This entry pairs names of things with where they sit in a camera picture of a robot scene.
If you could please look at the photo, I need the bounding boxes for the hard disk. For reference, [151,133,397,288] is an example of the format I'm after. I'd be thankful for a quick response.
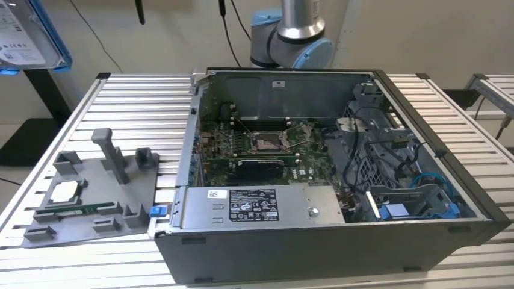
[0,0,74,76]

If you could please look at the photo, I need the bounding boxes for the open black PC case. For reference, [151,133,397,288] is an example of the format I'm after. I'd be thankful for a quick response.
[154,66,512,285]

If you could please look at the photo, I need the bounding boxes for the silver CPU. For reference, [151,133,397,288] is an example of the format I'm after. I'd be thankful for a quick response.
[51,181,84,202]

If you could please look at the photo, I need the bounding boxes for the grey disk bay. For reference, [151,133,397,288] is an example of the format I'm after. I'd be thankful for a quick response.
[366,184,461,222]

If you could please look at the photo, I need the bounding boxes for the metal slat side table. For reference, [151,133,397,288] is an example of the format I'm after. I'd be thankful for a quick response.
[465,73,514,120]

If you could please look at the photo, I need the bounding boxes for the silver power supply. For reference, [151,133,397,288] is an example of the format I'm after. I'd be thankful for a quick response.
[180,185,346,228]

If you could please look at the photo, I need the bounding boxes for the CPU socket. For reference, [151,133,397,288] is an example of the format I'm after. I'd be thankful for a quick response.
[251,131,289,153]

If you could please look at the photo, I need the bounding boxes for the thick black cable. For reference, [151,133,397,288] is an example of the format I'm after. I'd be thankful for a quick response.
[134,0,146,25]

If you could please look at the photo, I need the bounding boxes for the black wire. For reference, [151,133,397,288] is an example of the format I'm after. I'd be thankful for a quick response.
[343,104,386,195]

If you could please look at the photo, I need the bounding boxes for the thin metal locking lever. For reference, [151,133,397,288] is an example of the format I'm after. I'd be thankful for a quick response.
[234,117,254,134]

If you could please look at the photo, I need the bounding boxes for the expansion slot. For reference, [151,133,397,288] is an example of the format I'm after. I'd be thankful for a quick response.
[235,152,301,160]

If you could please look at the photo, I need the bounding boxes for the green RAM stick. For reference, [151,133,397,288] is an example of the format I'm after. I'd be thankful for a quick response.
[56,202,118,216]

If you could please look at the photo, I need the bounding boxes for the black RAM slot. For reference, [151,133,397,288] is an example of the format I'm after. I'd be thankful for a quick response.
[236,116,290,122]
[239,121,291,127]

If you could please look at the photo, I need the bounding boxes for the thin black cable with plug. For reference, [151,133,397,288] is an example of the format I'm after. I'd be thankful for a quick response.
[218,0,243,67]

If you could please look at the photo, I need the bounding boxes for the metal socket cover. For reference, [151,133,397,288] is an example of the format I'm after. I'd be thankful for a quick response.
[283,125,314,145]

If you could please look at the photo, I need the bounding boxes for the grey plastic parts rack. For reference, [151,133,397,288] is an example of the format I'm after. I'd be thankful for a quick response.
[22,128,162,249]

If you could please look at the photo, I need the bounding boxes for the green motherboard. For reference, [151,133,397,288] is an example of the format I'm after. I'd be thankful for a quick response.
[196,117,346,186]

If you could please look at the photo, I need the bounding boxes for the blue wire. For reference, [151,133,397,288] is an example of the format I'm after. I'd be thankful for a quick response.
[411,171,457,201]

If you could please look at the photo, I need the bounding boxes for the black graphics card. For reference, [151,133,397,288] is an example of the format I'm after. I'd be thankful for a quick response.
[235,158,286,185]

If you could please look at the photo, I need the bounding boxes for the grey metal drive cage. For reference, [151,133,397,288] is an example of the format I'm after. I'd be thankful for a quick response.
[323,99,426,189]

